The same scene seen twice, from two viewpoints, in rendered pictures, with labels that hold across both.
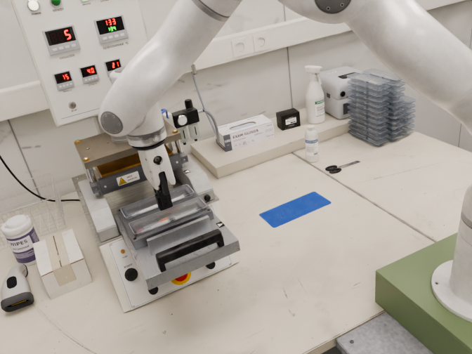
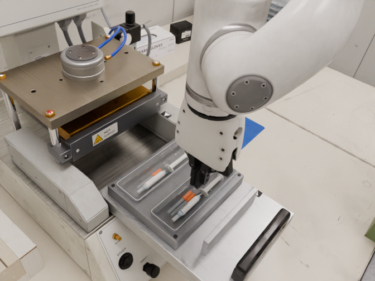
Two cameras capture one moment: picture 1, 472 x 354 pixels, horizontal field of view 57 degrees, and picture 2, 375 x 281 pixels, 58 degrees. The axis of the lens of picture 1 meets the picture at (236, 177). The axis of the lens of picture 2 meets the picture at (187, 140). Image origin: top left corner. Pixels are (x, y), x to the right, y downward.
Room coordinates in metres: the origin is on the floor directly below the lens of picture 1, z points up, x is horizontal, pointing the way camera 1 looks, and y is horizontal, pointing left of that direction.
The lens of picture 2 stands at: (0.57, 0.41, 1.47)
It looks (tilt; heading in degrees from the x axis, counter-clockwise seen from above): 42 degrees down; 327
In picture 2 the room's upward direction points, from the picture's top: 8 degrees clockwise
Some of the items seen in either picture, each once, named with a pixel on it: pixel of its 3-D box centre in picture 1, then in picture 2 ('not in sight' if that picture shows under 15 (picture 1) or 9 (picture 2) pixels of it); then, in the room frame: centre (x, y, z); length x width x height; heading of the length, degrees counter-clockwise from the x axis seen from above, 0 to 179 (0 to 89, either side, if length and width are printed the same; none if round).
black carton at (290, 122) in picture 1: (288, 119); (181, 32); (1.80, -0.27, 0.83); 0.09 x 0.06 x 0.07; 104
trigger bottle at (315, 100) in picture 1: (315, 94); not in sight; (1.81, -0.40, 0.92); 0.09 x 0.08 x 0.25; 42
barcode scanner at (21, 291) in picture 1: (15, 282); not in sight; (1.01, 0.67, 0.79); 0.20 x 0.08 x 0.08; 21
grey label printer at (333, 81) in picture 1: (343, 91); not in sight; (1.91, -0.55, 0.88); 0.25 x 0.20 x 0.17; 15
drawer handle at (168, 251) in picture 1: (190, 249); (263, 242); (0.76, 0.12, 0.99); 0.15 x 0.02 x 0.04; 113
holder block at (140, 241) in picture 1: (164, 213); (178, 184); (0.93, 0.19, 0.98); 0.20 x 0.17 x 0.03; 113
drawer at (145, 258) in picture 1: (171, 227); (196, 202); (0.89, 0.17, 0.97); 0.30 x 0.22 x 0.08; 23
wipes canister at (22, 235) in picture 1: (23, 239); not in sight; (1.17, 0.70, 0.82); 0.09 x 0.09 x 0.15
